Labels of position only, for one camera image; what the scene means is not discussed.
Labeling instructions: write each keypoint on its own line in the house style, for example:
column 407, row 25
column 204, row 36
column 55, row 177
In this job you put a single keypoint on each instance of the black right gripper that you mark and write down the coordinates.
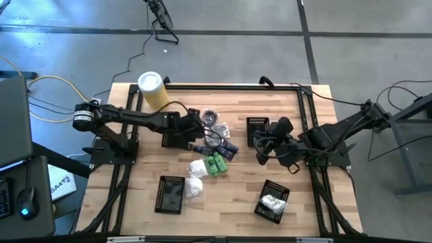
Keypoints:
column 283, row 150

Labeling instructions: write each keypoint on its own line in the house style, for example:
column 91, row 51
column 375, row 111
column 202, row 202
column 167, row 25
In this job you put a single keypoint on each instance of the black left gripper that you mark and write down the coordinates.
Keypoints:
column 185, row 128

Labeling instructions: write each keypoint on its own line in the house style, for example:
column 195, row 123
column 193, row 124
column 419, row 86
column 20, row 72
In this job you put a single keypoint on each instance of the green toiletry bottle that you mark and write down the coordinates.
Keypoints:
column 220, row 162
column 211, row 166

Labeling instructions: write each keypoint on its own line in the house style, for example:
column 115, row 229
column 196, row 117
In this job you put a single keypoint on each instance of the white cotton swabs bag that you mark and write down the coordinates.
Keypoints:
column 194, row 186
column 272, row 203
column 197, row 167

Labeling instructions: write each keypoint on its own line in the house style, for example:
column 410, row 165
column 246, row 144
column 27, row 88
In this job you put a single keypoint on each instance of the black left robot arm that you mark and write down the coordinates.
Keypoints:
column 135, row 116

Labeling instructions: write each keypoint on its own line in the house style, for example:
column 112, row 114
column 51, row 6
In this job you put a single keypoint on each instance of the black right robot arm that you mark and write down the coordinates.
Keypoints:
column 337, row 131

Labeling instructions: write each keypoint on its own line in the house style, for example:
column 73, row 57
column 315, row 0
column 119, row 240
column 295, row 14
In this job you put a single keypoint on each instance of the black slotted plastic basket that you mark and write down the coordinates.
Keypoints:
column 168, row 195
column 266, row 189
column 251, row 125
column 168, row 140

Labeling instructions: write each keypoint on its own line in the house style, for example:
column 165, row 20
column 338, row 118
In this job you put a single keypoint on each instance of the yellow canister with white lid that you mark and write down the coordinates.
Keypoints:
column 153, row 89

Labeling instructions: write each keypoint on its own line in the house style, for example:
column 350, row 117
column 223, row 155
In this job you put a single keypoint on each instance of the white power strip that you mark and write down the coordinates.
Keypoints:
column 96, row 101

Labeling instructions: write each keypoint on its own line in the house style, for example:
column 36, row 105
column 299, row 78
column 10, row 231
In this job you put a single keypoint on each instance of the black floor fan stand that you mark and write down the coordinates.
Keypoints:
column 163, row 17

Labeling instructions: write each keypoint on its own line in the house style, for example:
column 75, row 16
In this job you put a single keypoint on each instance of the white paper booklet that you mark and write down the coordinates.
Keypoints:
column 62, row 184

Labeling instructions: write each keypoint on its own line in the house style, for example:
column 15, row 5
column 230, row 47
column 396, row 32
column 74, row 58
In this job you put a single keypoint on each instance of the dark grey desk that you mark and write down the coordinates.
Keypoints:
column 37, row 175

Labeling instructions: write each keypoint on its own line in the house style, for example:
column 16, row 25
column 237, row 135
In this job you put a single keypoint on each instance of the grey laptop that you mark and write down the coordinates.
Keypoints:
column 13, row 118

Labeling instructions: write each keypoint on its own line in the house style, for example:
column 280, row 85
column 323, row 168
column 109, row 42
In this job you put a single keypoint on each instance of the black computer mouse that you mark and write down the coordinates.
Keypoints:
column 27, row 202

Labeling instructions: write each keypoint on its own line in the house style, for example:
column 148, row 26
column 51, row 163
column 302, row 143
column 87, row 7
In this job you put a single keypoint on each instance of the black keyboard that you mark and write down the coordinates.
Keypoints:
column 5, row 199

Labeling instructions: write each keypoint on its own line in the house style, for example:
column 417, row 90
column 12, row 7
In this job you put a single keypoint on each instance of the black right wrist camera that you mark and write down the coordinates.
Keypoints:
column 283, row 125

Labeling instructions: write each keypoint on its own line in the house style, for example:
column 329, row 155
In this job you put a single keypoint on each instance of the silver metal bracket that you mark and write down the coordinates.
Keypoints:
column 314, row 240
column 125, row 239

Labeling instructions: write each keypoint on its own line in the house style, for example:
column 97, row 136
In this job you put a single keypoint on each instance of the grey side table frame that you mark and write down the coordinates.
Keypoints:
column 403, row 148

